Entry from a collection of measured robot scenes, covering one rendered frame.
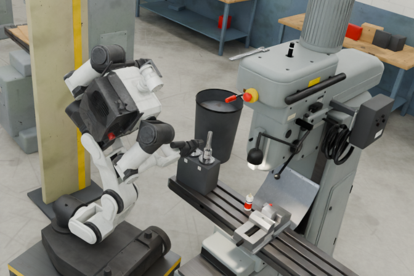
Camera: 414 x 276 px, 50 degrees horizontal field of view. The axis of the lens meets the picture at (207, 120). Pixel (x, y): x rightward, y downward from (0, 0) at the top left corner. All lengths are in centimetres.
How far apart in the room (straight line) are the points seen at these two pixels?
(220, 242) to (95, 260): 72
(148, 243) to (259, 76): 133
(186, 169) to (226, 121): 164
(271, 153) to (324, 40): 56
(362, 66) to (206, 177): 103
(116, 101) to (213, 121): 231
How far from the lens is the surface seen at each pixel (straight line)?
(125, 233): 285
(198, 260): 252
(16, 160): 450
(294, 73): 184
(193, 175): 258
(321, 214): 275
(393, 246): 417
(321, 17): 208
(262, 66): 184
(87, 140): 228
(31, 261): 299
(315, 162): 257
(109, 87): 196
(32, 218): 386
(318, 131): 231
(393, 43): 584
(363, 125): 214
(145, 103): 200
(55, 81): 337
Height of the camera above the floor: 258
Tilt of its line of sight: 30 degrees down
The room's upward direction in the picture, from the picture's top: 8 degrees clockwise
